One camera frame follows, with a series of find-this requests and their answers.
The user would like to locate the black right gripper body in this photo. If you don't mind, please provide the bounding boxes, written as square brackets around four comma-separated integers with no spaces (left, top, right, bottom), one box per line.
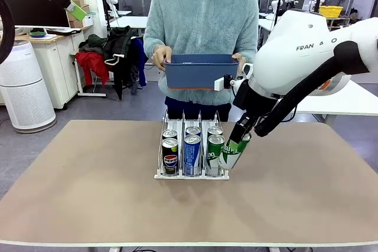
[232,80,267,135]

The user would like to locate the green beverage can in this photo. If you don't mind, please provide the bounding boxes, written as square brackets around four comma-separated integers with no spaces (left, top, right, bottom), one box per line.
[207,126,224,138]
[206,135,226,176]
[217,132,253,171]

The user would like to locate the blue plastic bin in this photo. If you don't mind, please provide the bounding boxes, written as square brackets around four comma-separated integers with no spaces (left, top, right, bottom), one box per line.
[164,53,240,91]

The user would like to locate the blue beverage can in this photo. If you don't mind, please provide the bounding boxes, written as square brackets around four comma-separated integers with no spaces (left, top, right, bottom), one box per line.
[185,126,202,138]
[183,135,203,176]

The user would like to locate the clear plastic can dispenser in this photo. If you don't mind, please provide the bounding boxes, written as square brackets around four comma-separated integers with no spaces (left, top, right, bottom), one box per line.
[154,109,230,181]

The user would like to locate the person's left hand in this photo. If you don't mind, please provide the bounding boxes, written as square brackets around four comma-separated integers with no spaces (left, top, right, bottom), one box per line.
[232,53,249,72]

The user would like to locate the person's right hand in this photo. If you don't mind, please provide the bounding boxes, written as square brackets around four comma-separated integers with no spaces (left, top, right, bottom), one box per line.
[151,44,174,72]

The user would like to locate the black computer monitor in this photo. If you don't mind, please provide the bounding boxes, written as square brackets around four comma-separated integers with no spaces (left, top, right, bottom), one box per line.
[0,0,71,29]

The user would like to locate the black keyboard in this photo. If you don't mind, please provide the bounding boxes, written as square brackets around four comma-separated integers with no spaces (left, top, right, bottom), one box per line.
[47,28,82,36]

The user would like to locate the dark olive jacket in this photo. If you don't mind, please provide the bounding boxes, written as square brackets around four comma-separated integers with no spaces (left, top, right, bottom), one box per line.
[79,34,107,55]

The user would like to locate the black Pepsi can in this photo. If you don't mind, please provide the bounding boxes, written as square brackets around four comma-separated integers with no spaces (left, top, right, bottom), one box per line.
[161,138,180,175]
[162,129,178,141]

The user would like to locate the white background table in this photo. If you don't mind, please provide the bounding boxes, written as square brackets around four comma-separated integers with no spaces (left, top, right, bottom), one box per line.
[258,17,274,33]
[109,15,150,39]

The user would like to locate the black jacket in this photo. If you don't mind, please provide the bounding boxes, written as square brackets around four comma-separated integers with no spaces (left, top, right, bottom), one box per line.
[102,26,139,101]

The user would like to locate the red jacket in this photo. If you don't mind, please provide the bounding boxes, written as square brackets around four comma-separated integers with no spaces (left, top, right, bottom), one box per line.
[75,52,110,87]

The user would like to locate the person in teal fleece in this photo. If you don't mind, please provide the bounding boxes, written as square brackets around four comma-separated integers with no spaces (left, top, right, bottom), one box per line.
[143,0,260,123]

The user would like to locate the white air purifier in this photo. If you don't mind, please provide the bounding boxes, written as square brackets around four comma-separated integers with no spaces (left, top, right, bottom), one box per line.
[0,39,57,134]

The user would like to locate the navy blue garment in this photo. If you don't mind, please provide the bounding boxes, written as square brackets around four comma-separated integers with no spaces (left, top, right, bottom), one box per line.
[131,38,149,89]

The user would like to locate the wooden shelf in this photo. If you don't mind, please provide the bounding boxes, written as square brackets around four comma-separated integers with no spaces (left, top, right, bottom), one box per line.
[326,17,351,33]

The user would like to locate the yellow plastic bin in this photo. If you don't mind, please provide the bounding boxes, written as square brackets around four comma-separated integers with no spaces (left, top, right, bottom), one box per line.
[318,6,344,18]

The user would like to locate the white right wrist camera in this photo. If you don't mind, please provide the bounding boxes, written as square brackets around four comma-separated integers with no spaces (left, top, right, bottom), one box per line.
[214,74,234,92]

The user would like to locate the black left arm cable bundle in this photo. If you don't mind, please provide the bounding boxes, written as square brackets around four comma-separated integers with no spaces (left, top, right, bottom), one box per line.
[0,0,16,66]

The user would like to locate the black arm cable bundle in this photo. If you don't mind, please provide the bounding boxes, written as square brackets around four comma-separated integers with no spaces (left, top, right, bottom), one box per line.
[0,0,16,66]
[253,41,372,138]

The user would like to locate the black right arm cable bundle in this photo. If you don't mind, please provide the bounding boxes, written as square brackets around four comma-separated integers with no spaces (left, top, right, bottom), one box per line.
[253,41,372,138]

